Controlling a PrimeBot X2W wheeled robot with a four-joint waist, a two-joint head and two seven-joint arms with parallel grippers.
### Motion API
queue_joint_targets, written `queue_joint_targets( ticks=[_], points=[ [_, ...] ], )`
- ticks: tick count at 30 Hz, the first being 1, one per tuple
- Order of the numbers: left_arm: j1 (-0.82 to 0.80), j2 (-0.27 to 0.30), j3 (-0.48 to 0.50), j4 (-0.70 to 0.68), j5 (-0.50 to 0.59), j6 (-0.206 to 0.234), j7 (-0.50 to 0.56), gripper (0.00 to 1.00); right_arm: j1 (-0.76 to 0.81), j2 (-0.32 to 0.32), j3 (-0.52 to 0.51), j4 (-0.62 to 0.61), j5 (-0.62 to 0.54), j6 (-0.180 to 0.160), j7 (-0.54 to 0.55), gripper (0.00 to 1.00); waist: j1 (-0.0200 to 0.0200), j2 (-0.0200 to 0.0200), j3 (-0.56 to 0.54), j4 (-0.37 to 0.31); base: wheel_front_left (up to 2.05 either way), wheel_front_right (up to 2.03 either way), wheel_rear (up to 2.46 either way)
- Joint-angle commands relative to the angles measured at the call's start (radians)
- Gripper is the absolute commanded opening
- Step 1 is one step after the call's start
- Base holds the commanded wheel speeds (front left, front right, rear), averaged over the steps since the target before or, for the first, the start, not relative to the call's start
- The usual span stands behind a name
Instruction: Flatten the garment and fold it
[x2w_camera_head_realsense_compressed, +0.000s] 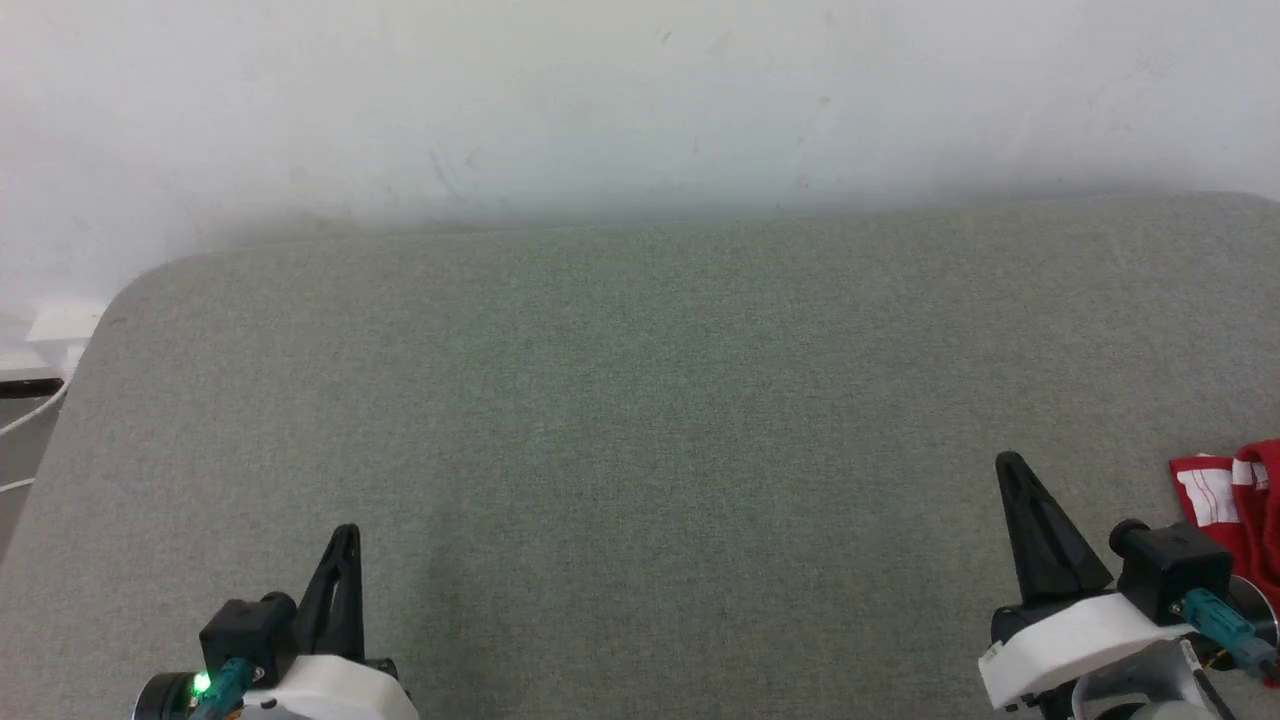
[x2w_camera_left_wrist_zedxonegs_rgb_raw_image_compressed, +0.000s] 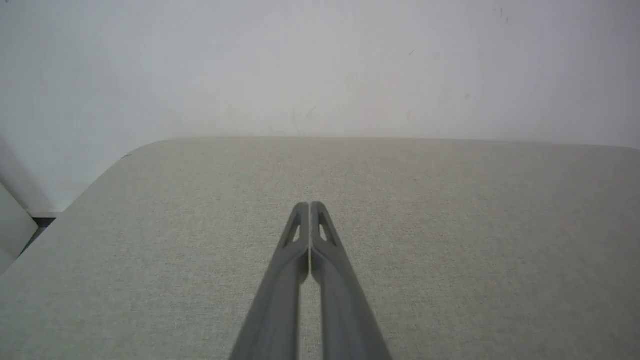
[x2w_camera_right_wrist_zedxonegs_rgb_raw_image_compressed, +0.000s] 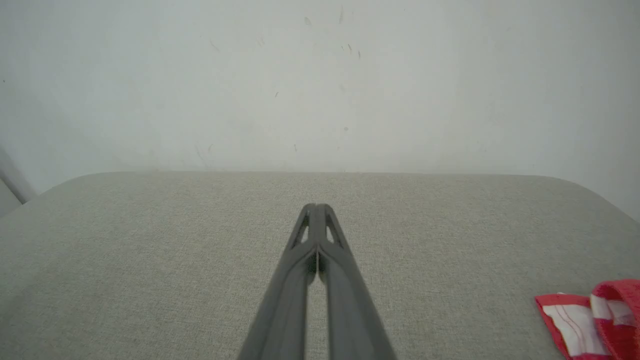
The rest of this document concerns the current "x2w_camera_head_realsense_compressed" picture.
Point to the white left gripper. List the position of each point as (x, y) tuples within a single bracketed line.
[(330, 695)]

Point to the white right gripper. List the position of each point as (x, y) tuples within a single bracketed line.
[(1070, 640)]

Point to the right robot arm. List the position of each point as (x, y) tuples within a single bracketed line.
[(1140, 690)]

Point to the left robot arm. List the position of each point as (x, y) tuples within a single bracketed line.
[(160, 700)]

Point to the red and white garment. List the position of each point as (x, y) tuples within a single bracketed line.
[(1262, 530)]

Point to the dark skirting bar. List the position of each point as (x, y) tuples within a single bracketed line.
[(30, 387)]

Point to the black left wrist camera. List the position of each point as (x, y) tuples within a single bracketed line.
[(250, 630)]

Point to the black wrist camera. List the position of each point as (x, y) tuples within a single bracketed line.
[(250, 630), (1170, 565)]

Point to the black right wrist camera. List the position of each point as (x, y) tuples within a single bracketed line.
[(1170, 565)]

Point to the white wall socket box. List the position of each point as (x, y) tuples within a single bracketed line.
[(65, 325)]

